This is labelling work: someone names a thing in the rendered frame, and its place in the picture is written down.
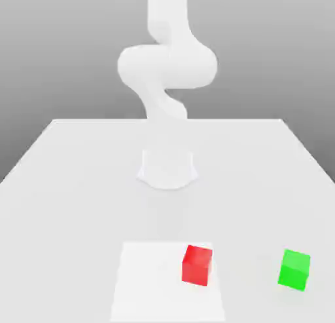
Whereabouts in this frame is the small red cube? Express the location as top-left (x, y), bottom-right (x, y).
top-left (181, 244), bottom-right (213, 288)

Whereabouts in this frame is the small green cube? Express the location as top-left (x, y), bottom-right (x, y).
top-left (277, 248), bottom-right (311, 292)

